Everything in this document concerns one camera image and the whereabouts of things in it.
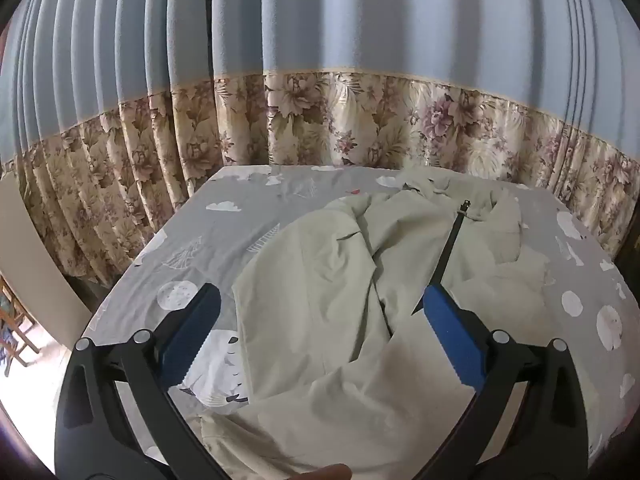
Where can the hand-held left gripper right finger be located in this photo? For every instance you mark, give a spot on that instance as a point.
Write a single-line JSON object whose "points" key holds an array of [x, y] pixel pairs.
{"points": [[450, 330]]}

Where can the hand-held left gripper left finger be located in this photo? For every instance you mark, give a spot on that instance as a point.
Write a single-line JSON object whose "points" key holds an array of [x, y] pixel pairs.
{"points": [[192, 332]]}

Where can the light green zip jacket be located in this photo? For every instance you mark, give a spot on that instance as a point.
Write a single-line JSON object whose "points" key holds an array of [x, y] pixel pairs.
{"points": [[320, 270]]}

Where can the person's left hand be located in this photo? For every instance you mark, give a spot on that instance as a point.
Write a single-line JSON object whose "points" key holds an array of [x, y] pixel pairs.
{"points": [[325, 473]]}

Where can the grey animal print bedsheet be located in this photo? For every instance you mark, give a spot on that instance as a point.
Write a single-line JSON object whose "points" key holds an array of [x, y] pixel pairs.
{"points": [[225, 220]]}

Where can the white board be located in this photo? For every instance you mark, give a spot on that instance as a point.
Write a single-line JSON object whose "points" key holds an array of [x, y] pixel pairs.
{"points": [[35, 260]]}

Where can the wooden chair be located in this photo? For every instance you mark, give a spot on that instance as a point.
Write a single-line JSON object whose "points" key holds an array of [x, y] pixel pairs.
{"points": [[10, 310]]}

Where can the blue floral-bordered curtain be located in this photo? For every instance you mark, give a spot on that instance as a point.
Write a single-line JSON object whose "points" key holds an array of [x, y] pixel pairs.
{"points": [[115, 85], [400, 60]]}

